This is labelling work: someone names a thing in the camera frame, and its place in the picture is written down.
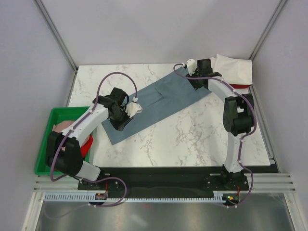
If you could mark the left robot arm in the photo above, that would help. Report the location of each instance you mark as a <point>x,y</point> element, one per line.
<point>63,150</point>

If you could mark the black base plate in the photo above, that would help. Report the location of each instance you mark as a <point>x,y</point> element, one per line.
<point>161,181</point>

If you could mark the red folded t-shirt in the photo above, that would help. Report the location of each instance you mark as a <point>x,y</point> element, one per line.
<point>86,146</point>

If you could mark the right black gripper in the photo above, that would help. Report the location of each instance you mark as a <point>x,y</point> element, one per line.
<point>195,85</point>

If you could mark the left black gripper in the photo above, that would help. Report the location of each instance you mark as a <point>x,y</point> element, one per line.
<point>120,126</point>

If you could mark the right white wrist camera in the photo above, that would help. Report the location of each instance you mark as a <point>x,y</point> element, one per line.
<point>191,66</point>

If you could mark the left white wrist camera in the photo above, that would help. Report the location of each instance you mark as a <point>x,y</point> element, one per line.
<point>132,109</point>

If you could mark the right aluminium frame post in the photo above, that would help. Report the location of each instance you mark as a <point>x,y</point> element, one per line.
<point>269,26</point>

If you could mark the pink folded t-shirt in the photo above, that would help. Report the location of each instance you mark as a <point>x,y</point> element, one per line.
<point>63,125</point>

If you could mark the white slotted cable duct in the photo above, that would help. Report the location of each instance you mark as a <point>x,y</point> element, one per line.
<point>95,197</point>

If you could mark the blue-grey t-shirt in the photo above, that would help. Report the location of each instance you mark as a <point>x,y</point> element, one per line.
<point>159,100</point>

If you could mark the red item under white shirt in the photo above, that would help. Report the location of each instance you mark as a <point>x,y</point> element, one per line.
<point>238,86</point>

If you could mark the white folded t-shirt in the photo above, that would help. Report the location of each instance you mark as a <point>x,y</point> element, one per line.
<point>234,71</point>

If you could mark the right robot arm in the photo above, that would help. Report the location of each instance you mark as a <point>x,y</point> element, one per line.
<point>239,117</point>

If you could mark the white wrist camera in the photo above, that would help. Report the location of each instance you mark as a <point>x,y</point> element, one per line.
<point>191,66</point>
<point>132,109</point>

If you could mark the left aluminium frame post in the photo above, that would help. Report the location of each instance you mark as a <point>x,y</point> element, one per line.
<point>52,27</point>

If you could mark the aluminium frame post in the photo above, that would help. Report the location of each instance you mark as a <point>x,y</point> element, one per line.
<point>269,26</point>
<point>52,27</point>

